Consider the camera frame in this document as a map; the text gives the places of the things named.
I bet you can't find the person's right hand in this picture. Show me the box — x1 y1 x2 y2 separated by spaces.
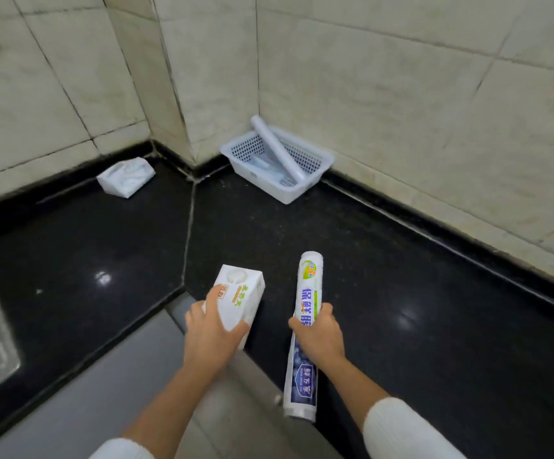
288 302 347 374

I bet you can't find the person's left hand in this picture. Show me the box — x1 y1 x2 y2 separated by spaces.
183 284 252 379

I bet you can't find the white cardboard box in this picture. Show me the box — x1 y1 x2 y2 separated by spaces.
202 264 266 351

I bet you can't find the printed cling film roll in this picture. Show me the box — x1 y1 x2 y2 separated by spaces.
283 251 325 423

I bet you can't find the person's left forearm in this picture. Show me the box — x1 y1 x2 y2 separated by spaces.
122 364 228 459

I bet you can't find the person's right forearm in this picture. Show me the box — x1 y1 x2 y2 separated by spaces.
319 356 392 433

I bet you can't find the white plastic basket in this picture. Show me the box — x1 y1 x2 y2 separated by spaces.
219 126 335 205

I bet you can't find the white knit sleeve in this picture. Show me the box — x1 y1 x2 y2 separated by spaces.
89 438 155 459
363 397 469 459

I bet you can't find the small pale wrapped roll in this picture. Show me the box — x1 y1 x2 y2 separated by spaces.
249 155 283 181

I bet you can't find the plain white film roll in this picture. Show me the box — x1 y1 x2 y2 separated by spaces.
250 115 309 185

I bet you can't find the white crumpled plastic packet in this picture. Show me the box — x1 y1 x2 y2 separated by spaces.
96 157 156 199

